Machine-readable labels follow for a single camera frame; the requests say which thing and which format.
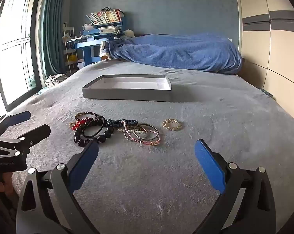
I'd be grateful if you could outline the white pearl bracelet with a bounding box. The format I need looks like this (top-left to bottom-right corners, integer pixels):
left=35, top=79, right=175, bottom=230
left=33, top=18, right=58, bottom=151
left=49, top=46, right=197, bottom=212
left=117, top=127, right=148, bottom=136

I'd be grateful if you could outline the person's left hand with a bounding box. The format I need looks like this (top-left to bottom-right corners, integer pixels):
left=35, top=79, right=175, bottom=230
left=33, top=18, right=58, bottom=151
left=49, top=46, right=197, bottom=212
left=0, top=172, right=16, bottom=198

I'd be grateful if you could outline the window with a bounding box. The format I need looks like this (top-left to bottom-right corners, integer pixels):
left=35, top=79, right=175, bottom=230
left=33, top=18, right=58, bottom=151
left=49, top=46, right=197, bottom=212
left=0, top=0, right=44, bottom=113

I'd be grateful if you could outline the row of books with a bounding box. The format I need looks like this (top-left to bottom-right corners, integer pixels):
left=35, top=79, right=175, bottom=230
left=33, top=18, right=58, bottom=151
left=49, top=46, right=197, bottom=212
left=86, top=9, right=124, bottom=26

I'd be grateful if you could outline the blue desk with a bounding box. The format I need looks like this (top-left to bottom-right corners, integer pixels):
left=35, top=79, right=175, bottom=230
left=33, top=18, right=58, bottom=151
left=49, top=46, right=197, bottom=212
left=73, top=15, right=126, bottom=67

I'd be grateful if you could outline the white wire rack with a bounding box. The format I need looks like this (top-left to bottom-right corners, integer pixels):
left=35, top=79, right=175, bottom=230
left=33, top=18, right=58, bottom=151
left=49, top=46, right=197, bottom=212
left=62, top=23, right=77, bottom=75

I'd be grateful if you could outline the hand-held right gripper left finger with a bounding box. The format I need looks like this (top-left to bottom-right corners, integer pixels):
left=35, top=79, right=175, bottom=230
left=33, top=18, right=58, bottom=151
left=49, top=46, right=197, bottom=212
left=16, top=139, right=100, bottom=234

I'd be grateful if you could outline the beige wardrobe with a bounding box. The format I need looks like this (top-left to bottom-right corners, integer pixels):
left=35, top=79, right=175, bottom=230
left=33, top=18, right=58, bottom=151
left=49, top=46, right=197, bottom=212
left=234, top=0, right=294, bottom=101

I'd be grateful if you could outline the white plush toy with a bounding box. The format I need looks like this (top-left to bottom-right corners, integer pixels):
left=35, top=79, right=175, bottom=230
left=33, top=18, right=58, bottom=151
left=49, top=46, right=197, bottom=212
left=120, top=29, right=136, bottom=40

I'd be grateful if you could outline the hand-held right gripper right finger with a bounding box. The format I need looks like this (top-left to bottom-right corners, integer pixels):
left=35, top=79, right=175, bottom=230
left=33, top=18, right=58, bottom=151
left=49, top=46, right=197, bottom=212
left=194, top=139, right=276, bottom=234

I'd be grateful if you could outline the silver bangle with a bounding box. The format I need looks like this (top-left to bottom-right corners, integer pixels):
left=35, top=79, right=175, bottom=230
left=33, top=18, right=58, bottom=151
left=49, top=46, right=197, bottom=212
left=133, top=123, right=159, bottom=138

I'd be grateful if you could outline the grey cardboard box lid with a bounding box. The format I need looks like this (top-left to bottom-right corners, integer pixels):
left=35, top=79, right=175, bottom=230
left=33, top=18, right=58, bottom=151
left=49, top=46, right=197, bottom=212
left=82, top=75, right=172, bottom=102

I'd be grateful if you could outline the gold chain bracelet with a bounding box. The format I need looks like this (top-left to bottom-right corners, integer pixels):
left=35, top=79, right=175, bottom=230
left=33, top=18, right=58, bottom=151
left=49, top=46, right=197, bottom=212
left=162, top=118, right=183, bottom=131

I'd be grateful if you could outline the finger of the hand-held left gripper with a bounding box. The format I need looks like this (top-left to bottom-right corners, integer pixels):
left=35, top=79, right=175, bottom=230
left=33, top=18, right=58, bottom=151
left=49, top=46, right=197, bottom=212
left=0, top=124, right=51, bottom=158
left=0, top=111, right=31, bottom=136

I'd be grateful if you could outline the red bead bracelet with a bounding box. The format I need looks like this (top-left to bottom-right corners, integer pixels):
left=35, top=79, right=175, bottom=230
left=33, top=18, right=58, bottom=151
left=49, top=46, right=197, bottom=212
left=69, top=119, right=94, bottom=131

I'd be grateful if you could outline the teal curtain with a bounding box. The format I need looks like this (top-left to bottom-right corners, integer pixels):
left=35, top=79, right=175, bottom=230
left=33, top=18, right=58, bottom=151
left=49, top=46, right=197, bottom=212
left=41, top=0, right=72, bottom=78

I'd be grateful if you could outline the pink cord bracelet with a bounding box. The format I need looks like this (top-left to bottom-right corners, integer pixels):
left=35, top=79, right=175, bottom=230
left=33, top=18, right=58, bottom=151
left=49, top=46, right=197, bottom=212
left=122, top=120, right=161, bottom=147

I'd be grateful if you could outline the dark brown bead bracelet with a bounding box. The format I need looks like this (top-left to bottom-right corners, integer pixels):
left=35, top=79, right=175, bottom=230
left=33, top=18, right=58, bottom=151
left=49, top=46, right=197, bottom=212
left=75, top=111, right=100, bottom=121

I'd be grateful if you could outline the black hair tie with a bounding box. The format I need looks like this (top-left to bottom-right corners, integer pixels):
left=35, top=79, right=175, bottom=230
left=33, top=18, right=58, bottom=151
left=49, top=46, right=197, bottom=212
left=82, top=116, right=106, bottom=138

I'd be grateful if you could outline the white bag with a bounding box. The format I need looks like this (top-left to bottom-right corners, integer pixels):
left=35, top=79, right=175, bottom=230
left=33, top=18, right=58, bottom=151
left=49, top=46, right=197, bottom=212
left=44, top=74, right=68, bottom=88

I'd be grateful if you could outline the large black bead bracelet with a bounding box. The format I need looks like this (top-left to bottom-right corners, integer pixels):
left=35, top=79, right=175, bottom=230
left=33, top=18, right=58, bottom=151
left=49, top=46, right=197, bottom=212
left=73, top=121, right=115, bottom=148

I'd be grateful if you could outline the stack of papers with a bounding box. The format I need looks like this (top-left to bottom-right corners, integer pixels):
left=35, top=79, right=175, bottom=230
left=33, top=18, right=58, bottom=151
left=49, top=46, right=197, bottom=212
left=99, top=25, right=123, bottom=35

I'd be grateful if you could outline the blue fleece blanket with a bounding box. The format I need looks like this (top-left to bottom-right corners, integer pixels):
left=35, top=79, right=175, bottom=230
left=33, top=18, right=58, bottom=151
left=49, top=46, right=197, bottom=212
left=100, top=32, right=242, bottom=75

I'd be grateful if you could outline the blue beaded bracelet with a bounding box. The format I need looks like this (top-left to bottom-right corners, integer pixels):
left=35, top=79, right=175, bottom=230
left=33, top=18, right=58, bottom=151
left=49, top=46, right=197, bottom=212
left=105, top=118, right=139, bottom=129

